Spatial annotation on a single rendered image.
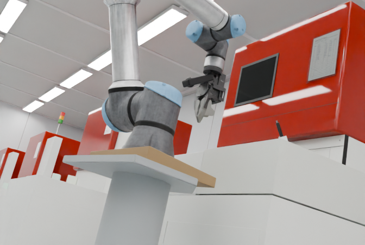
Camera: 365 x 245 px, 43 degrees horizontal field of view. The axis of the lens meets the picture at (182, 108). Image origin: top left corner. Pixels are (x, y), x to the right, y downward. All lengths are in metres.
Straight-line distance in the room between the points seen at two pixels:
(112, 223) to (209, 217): 0.32
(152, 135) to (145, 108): 0.08
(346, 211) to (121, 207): 0.62
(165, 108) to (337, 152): 0.89
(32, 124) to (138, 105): 8.43
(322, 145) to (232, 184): 0.76
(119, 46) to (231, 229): 0.62
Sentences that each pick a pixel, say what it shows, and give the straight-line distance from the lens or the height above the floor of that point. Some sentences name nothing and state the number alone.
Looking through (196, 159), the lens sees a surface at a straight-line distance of 1.52.
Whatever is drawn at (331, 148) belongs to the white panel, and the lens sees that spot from 1.98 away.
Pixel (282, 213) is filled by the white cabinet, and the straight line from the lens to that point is 1.22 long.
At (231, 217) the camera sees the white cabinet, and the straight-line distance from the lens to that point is 1.30.
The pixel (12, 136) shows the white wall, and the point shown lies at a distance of 9.60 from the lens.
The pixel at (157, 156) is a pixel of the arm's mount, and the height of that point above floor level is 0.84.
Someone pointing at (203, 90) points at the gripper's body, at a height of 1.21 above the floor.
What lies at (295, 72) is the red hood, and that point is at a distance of 2.23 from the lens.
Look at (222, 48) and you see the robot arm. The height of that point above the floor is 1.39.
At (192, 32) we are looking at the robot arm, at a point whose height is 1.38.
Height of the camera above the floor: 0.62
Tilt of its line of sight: 18 degrees up
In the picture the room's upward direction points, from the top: 13 degrees clockwise
